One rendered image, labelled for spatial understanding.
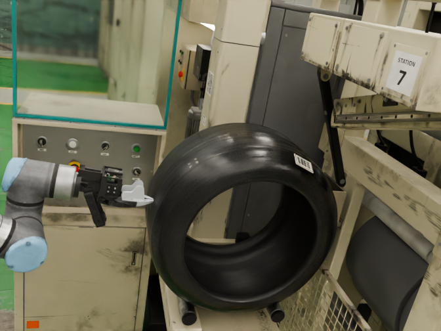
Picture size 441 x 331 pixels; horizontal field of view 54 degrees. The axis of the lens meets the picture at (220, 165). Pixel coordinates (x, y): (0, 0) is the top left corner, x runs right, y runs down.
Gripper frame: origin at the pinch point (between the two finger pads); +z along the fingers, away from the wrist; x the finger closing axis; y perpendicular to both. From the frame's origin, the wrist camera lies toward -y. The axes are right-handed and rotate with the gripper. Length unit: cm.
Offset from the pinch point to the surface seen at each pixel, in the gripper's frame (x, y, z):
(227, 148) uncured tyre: -5.8, 21.8, 15.6
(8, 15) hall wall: 891, -77, -206
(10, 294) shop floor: 114, -129, -44
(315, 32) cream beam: 17, 55, 40
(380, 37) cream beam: -17, 58, 39
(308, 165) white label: -9.7, 22.5, 37.7
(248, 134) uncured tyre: 0.1, 24.8, 22.3
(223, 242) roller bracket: 24.4, -23.8, 35.1
